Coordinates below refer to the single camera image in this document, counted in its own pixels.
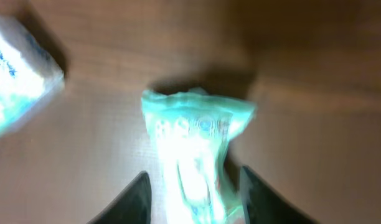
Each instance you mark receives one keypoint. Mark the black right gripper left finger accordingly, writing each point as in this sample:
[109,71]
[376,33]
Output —
[131,206]

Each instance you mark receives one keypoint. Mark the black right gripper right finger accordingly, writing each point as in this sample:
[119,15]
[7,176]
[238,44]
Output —
[262,205]

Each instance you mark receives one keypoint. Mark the teal snack packet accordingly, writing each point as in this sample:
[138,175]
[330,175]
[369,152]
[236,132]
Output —
[191,132]

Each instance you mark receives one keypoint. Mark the teal Kleenex tissue pack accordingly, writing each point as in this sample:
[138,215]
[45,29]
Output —
[29,75]

